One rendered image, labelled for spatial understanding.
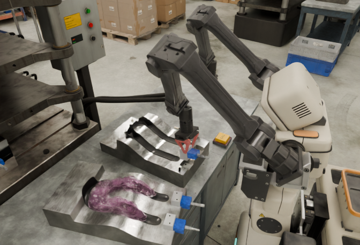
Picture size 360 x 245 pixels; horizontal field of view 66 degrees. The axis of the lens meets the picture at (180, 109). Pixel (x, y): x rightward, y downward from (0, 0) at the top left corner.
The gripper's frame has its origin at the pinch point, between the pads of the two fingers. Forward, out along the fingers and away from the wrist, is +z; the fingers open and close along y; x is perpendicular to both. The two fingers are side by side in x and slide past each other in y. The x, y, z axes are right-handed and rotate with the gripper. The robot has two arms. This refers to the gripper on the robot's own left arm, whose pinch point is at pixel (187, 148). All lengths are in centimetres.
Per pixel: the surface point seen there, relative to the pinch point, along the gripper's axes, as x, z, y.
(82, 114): -73, -2, -4
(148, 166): -18.6, 10.8, 6.1
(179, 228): 11.0, 16.0, 26.8
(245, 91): -56, 57, -234
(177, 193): 3.0, 11.8, 15.5
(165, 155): -13.2, 7.1, -0.8
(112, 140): -44.6, 4.6, 2.3
